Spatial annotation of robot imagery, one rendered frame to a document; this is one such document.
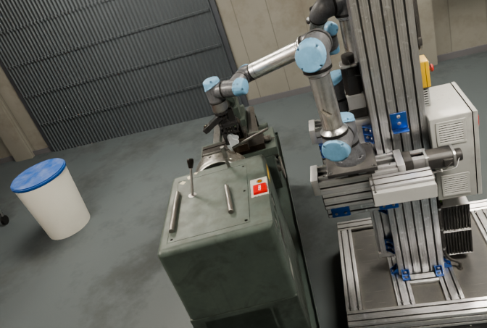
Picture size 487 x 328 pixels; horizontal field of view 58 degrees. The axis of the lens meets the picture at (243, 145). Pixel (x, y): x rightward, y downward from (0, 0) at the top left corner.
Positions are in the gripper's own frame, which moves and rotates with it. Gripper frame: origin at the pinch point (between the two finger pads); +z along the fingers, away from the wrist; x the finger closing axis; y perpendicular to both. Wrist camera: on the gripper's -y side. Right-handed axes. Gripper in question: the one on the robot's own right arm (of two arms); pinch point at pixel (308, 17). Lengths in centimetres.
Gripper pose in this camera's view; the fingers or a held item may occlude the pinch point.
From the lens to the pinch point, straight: 294.9
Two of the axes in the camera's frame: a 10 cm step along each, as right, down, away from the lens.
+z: -2.4, -4.0, 8.9
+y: 4.2, 7.8, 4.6
